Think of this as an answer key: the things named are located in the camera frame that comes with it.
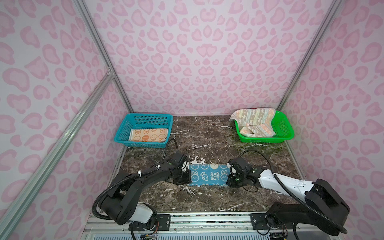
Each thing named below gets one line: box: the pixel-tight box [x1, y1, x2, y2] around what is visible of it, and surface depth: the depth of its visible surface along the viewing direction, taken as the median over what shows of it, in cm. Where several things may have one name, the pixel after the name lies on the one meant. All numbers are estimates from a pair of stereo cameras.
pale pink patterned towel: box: [229, 107, 276, 138], surface depth 112 cm
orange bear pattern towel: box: [129, 128, 169, 142], surface depth 106 cm
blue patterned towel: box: [188, 164, 231, 186], surface depth 90 cm
